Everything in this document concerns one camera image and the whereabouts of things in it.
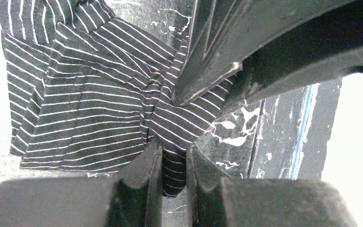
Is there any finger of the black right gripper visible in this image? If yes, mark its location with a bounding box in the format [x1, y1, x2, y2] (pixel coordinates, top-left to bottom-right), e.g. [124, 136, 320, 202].
[172, 0, 347, 106]
[219, 0, 363, 117]

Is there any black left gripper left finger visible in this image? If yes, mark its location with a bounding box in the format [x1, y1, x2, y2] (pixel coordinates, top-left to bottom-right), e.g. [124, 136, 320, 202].
[0, 141, 162, 227]

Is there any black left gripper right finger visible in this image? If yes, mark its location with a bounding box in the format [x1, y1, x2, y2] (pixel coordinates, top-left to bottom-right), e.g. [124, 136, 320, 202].
[186, 145, 357, 227]

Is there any black striped underwear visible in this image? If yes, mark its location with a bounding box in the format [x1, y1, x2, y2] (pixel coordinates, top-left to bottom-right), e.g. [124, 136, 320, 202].
[0, 0, 234, 197]

